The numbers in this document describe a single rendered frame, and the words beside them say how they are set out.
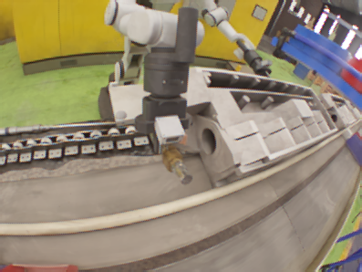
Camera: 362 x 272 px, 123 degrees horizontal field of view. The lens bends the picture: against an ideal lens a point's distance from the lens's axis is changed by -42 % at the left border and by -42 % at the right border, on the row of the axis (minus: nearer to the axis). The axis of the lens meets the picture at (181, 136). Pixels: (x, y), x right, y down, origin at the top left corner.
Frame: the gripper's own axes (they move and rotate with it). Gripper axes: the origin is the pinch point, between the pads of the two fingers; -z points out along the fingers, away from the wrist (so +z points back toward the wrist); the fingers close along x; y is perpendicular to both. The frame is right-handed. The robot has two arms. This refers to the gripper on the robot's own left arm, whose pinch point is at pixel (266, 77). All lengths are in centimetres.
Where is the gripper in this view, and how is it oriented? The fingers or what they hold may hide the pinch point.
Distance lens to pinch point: 91.6
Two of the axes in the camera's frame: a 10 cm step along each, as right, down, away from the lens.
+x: -9.0, 1.2, -4.1
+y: 3.0, -5.0, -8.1
